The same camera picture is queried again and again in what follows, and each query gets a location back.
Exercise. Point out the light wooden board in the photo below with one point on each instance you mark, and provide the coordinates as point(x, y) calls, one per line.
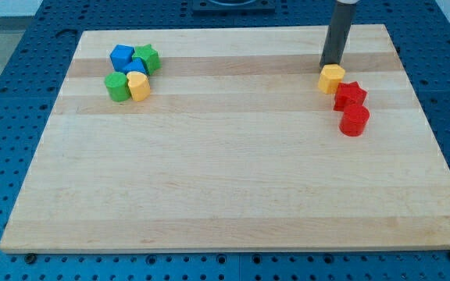
point(235, 149)

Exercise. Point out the green star block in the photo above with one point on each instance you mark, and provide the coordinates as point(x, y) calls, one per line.
point(149, 57)

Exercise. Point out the blue cube block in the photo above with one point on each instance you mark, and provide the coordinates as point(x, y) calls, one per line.
point(121, 56)

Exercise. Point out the red cylinder block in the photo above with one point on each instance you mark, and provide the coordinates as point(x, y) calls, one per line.
point(354, 119)

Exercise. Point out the blue triangle block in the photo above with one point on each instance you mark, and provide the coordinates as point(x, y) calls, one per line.
point(136, 65)

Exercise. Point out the yellow heart block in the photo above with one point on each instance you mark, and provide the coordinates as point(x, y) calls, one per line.
point(139, 85)

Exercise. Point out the red star block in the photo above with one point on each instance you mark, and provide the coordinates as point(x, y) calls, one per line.
point(348, 94)

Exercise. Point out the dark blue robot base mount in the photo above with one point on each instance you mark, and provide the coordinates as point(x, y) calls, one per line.
point(207, 7)

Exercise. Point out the green cylinder block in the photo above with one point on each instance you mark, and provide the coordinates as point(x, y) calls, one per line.
point(116, 85)

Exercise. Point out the yellow hexagon block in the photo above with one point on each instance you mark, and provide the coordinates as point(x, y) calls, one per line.
point(330, 77)

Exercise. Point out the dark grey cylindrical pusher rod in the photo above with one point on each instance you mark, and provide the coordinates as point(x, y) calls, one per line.
point(337, 32)

